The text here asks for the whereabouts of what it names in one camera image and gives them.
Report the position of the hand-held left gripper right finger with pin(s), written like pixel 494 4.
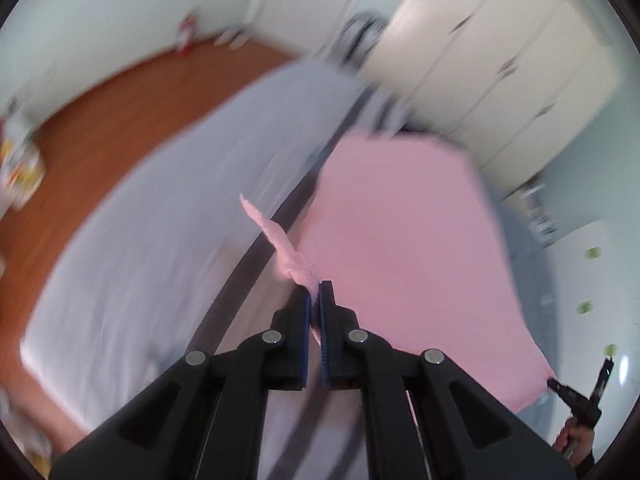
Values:
pixel 325 332

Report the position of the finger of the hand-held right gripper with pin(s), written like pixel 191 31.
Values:
pixel 562 390

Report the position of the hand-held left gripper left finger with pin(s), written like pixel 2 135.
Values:
pixel 305 332

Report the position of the pink printed t-shirt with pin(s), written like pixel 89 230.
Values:
pixel 400 240

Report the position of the person's right hand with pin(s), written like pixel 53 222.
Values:
pixel 570 442

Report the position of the cluttered bedside shelf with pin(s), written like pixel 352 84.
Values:
pixel 540 210

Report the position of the pair of white shoes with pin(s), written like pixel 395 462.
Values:
pixel 234 36

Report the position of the red fire extinguisher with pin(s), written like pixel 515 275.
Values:
pixel 186 35

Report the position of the cream wardrobe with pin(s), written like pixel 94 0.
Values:
pixel 500 60

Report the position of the white door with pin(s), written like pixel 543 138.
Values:
pixel 300 5

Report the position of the large white shopping bag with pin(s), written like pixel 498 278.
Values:
pixel 20 165

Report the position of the green wall sticker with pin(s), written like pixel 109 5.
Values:
pixel 584 308
pixel 610 350
pixel 593 253

